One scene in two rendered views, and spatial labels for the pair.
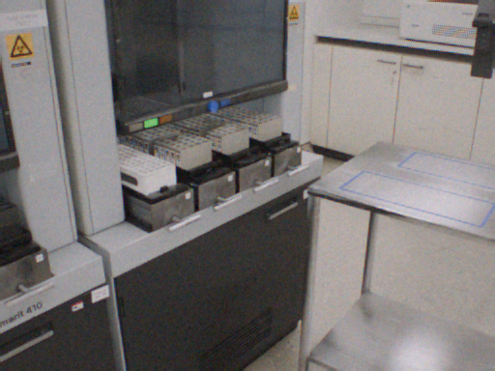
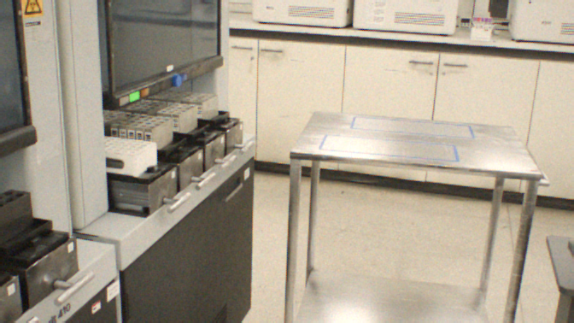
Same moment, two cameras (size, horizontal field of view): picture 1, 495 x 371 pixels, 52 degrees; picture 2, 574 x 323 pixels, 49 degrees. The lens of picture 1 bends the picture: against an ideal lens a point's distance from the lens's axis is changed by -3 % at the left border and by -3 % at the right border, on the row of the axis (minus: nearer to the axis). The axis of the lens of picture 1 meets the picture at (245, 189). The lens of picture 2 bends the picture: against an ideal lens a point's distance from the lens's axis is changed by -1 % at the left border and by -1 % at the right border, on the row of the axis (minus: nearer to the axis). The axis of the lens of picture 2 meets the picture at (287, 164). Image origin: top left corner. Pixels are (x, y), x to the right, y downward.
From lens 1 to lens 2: 0.55 m
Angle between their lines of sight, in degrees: 26
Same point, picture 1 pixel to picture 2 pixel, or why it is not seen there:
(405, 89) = (265, 75)
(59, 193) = (60, 178)
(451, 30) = (308, 10)
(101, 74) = (92, 41)
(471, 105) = (336, 86)
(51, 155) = (55, 132)
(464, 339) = (421, 290)
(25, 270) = (59, 262)
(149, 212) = (146, 193)
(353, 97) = not seen: hidden behind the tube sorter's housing
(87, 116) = (82, 88)
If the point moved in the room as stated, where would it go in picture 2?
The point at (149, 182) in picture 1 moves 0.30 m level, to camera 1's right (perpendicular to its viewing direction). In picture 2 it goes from (139, 161) to (266, 148)
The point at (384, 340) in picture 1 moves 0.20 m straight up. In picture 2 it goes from (354, 307) to (358, 247)
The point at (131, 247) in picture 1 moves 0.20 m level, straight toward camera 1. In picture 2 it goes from (135, 234) to (187, 271)
